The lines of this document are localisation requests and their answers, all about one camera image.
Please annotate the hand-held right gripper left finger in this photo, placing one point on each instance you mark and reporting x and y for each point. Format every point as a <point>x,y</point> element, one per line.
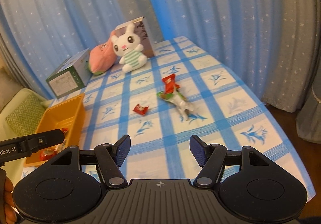
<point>124,150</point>

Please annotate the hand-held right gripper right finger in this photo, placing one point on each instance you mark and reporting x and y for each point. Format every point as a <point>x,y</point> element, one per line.
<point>196,150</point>

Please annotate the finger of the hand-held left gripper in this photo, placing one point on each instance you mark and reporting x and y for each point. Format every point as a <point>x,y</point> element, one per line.
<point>47,138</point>

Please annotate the large red snack packet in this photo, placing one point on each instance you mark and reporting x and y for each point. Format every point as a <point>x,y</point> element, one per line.
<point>46,155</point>

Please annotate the orange plastic tray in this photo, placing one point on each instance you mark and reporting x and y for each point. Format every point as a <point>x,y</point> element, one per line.
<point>72,118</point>

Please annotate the person's left hand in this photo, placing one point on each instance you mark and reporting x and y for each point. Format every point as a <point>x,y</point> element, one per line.
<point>8,186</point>

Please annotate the green zigzag cushion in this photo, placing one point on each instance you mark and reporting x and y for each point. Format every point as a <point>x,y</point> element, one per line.
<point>25,113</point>

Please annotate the small red candy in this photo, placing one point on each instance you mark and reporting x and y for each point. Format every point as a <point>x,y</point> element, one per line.
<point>140,109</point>

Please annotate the blue checked tablecloth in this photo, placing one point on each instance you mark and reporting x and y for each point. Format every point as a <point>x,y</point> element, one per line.
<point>225,113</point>

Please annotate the clear white snack packet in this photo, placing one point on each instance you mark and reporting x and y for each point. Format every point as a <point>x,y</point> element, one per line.
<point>181,103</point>

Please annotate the cream sofa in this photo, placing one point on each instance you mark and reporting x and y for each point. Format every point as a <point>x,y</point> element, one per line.
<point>15,96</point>

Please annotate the green and white carton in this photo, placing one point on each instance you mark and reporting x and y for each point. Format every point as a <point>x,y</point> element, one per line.
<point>65,83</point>

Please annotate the green snack wrapper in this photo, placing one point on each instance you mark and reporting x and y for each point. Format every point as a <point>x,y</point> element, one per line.
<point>164,96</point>

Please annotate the white bunny plush toy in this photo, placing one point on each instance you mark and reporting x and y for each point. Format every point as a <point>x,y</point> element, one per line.
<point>131,59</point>

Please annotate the pink peach plush toy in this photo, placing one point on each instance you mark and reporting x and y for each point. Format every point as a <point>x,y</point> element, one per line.
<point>100,59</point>

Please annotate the brown printed box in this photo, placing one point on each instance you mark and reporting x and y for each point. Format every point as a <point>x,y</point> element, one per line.
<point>148,41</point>

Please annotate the grey lace-trimmed curtain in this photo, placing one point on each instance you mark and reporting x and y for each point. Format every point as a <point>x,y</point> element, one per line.
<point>311,118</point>

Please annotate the star-print curtain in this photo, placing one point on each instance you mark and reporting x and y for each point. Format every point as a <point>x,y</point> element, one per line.
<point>238,13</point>
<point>62,8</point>

